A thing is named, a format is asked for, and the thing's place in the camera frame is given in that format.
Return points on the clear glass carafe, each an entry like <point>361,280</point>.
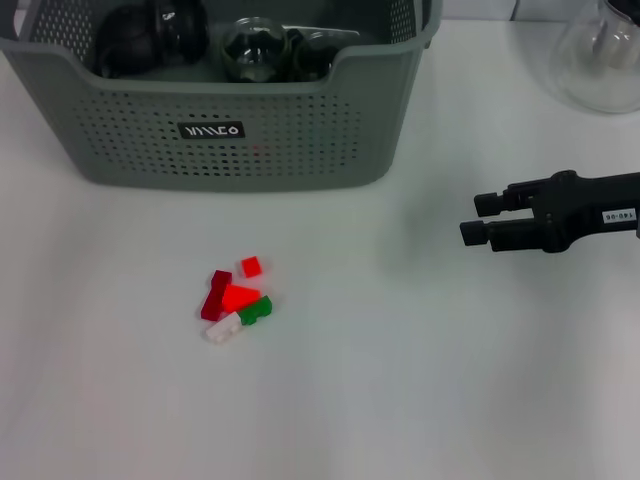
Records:
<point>595,70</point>

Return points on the black cast iron teapot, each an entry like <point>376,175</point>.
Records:
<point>125,50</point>

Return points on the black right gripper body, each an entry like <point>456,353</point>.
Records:
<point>580,210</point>

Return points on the small red square brick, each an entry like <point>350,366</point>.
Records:
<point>250,267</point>

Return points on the dark red long brick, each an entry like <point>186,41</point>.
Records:
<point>216,297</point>

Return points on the grey-green perforated storage bin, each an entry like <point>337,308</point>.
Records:
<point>280,150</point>

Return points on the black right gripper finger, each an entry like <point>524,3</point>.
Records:
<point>490,203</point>
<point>475,233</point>

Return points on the white building brick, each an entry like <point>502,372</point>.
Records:
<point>222,330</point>

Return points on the green building brick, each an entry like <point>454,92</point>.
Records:
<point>255,311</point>

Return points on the bright red large brick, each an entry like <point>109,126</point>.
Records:
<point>240,297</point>

